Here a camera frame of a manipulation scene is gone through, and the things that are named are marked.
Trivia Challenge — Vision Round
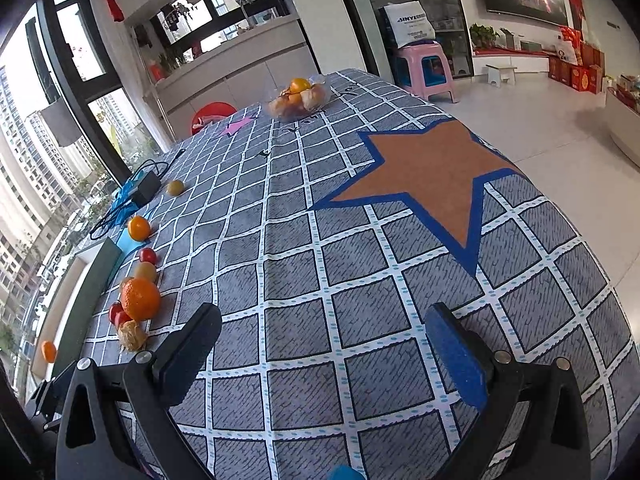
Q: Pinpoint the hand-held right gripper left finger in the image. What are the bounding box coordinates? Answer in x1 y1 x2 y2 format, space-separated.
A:
55 302 223 480

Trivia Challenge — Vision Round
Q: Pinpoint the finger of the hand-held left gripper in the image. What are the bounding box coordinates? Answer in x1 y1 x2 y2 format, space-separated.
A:
26 362 77 420

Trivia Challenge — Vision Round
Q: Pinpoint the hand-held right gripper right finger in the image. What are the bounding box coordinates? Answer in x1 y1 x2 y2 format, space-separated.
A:
425 302 593 480

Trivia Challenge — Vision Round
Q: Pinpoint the wrinkled tan fruit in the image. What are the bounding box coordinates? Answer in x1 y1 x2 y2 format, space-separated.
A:
118 321 148 352

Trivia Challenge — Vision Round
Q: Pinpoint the large orange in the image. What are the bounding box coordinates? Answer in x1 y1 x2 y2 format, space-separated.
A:
121 277 162 322

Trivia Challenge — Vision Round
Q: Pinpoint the green box with white inside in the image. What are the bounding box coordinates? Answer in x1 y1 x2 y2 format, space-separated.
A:
52 239 125 363

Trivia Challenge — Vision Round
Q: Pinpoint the medium orange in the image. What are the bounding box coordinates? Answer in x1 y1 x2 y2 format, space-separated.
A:
127 215 151 242

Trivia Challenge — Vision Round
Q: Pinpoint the grey checked star tablecloth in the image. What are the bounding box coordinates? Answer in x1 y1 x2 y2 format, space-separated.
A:
80 67 632 480

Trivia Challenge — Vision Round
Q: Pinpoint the blue plastic bag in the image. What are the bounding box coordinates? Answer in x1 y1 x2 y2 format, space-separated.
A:
110 181 143 217

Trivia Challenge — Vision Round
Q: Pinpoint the red round stool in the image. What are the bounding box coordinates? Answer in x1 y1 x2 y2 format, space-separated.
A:
191 102 237 137

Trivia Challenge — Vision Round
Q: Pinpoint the dark hanging panel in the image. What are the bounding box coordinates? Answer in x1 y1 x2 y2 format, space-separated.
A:
41 101 84 149

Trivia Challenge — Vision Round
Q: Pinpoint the clear glass bowl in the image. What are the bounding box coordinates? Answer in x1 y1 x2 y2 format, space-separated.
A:
268 76 332 122

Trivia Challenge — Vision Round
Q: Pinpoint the white kitchen counter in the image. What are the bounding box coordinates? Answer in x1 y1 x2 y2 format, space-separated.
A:
150 10 322 142

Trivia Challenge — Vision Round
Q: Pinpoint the blue plastic stool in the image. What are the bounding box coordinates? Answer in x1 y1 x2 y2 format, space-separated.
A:
391 54 451 88

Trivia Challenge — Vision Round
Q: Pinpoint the small white step stool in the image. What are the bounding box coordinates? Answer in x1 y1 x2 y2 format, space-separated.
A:
486 63 517 86

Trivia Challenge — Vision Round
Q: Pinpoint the pink plastic stool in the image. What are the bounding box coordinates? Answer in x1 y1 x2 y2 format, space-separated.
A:
395 42 457 104

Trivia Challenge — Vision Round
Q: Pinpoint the white low console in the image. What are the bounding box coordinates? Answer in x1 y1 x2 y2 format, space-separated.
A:
472 49 552 79

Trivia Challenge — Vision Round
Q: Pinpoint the red gift box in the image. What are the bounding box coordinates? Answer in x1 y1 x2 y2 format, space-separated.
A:
548 55 572 84
570 64 603 95

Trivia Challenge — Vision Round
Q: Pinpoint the green potted plant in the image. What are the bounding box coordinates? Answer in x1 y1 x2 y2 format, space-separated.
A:
469 23 501 51

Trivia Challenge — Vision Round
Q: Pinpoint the white shopping bag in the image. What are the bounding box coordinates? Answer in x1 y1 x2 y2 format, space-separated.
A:
383 2 437 47

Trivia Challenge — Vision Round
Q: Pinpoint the glass door cabinet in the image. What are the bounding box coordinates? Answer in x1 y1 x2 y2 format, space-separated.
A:
354 0 475 80

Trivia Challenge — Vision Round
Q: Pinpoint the black power adapter with cable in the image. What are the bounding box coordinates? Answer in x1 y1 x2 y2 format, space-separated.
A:
90 160 170 241

